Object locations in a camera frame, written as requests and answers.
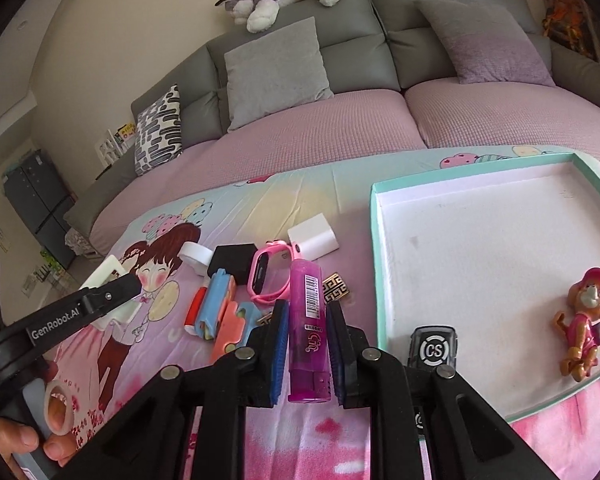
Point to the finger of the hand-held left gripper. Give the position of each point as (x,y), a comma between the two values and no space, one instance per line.
(112,295)

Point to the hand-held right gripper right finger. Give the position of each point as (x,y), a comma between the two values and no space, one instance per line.
(337,360)

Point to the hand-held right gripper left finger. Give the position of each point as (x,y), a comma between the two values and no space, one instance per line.
(279,355)

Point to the white hair clip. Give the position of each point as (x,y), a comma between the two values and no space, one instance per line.
(107,270)

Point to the purple lighter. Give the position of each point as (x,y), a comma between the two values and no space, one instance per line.
(305,310)

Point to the blue and orange case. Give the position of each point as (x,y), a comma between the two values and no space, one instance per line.
(230,335)
(217,300)

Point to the gold patterned lighter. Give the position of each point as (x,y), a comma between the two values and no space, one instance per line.
(336,287)

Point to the red and white bottle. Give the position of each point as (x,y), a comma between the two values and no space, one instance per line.
(194,310)

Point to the teal-edged white box tray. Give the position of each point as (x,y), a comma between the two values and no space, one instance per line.
(480,240)

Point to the person's left hand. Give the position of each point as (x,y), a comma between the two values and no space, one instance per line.
(15,437)

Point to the pink smartwatch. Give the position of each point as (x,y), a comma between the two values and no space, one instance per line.
(260,270)

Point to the white tape roll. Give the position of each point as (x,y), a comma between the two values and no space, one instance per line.
(192,255)

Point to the black CS toy car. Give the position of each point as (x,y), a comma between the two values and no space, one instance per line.
(432,347)

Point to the black box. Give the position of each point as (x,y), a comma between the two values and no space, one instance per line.
(230,260)

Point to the white charger block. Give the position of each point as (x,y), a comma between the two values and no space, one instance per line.
(312,237)

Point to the grey refrigerator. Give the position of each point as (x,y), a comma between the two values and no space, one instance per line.
(35,200)

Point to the cartoon printed blanket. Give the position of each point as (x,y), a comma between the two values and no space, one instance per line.
(280,200)

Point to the black and white patterned pillow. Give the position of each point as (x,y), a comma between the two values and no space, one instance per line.
(157,130)

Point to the pink sofa seat cover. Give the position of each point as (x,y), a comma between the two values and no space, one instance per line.
(330,135)

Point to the pink dog figure toy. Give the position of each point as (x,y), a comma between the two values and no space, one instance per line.
(587,330)

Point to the grey sofa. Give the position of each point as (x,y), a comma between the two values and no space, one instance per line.
(360,60)

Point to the purple grey pillow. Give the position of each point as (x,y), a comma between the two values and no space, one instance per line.
(485,45)

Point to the orange decoration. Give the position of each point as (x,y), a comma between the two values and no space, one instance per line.
(562,17)

